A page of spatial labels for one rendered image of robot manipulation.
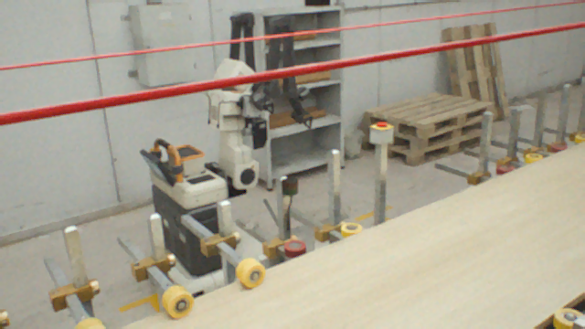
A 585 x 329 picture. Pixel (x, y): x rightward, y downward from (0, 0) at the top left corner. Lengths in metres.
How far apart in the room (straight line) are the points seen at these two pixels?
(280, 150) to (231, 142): 2.24
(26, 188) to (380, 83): 3.70
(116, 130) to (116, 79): 0.41
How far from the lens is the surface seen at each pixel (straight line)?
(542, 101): 3.19
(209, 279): 2.97
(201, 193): 2.76
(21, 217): 4.45
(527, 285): 1.80
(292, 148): 5.30
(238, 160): 3.00
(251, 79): 0.43
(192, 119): 4.66
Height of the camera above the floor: 1.82
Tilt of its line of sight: 20 degrees down
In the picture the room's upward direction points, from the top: 2 degrees counter-clockwise
